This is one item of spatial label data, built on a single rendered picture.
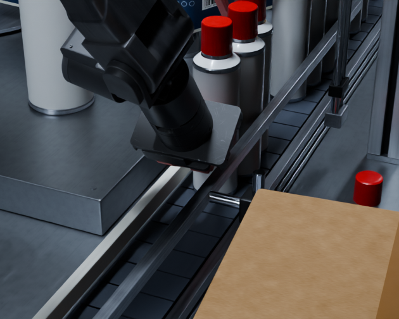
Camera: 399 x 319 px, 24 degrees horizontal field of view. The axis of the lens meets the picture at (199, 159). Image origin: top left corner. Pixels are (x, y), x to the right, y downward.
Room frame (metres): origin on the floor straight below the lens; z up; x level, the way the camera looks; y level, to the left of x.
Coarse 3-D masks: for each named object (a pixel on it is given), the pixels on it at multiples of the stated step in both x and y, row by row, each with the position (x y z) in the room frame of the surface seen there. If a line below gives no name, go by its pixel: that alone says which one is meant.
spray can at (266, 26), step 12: (240, 0) 0.98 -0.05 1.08; (252, 0) 0.98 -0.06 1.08; (264, 0) 0.98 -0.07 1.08; (264, 12) 0.99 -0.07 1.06; (264, 24) 0.98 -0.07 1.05; (264, 36) 0.97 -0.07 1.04; (264, 72) 0.97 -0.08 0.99; (264, 84) 0.97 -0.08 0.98; (264, 96) 0.97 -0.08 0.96; (264, 108) 0.98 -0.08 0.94; (264, 132) 0.98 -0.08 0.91; (264, 144) 0.98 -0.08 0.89
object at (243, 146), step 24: (360, 0) 1.29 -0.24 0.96; (336, 24) 1.19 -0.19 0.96; (288, 96) 0.98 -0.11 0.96; (264, 120) 0.91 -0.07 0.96; (240, 144) 0.86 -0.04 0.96; (216, 168) 0.81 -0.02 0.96; (192, 216) 0.72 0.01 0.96; (168, 240) 0.68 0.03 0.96; (144, 264) 0.64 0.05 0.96; (120, 288) 0.61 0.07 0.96; (120, 312) 0.59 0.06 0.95
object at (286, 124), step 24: (312, 96) 1.13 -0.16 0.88; (288, 120) 1.06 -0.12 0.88; (288, 144) 1.00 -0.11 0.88; (264, 168) 0.94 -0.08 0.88; (192, 192) 0.89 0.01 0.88; (240, 192) 0.89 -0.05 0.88; (168, 216) 0.84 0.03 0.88; (216, 216) 0.84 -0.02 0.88; (144, 240) 0.80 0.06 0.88; (192, 240) 0.80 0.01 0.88; (216, 240) 0.80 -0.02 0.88; (120, 264) 0.75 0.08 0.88; (168, 264) 0.75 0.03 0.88; (192, 264) 0.75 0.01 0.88; (96, 288) 0.71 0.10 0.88; (144, 288) 0.71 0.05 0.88; (168, 288) 0.71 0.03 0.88; (72, 312) 0.68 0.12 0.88; (96, 312) 0.68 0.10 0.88; (144, 312) 0.68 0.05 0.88; (168, 312) 0.68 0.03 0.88
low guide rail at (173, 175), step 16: (176, 176) 0.88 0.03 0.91; (160, 192) 0.84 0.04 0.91; (144, 208) 0.81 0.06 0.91; (128, 224) 0.77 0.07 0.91; (112, 240) 0.75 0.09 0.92; (128, 240) 0.77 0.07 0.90; (96, 256) 0.72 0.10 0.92; (112, 256) 0.74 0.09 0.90; (80, 272) 0.69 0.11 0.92; (96, 272) 0.71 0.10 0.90; (64, 288) 0.67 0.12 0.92; (80, 288) 0.68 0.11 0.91; (48, 304) 0.65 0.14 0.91; (64, 304) 0.66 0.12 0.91
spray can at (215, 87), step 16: (208, 16) 0.91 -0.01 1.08; (224, 16) 0.91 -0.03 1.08; (208, 32) 0.89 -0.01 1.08; (224, 32) 0.89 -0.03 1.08; (208, 48) 0.89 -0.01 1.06; (224, 48) 0.89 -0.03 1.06; (208, 64) 0.88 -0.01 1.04; (224, 64) 0.88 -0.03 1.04; (240, 64) 0.89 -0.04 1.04; (208, 80) 0.88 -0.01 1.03; (224, 80) 0.88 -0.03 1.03; (208, 96) 0.88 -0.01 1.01; (224, 96) 0.88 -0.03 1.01; (208, 176) 0.88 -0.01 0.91; (224, 192) 0.88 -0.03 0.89
